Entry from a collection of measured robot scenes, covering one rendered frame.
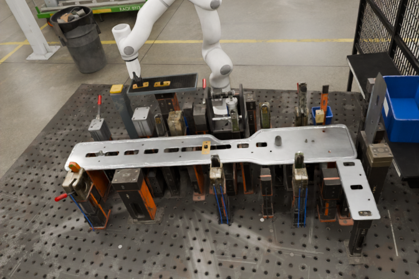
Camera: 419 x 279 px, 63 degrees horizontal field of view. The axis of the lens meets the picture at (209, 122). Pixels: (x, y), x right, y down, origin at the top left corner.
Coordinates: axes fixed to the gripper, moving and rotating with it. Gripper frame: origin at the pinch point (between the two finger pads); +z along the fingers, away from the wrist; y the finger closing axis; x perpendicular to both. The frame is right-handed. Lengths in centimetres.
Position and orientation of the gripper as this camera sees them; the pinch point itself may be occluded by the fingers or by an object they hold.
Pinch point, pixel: (139, 81)
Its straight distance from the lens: 185.1
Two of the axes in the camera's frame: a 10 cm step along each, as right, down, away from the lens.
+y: 1.0, 6.5, -7.5
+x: 9.8, -1.8, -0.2
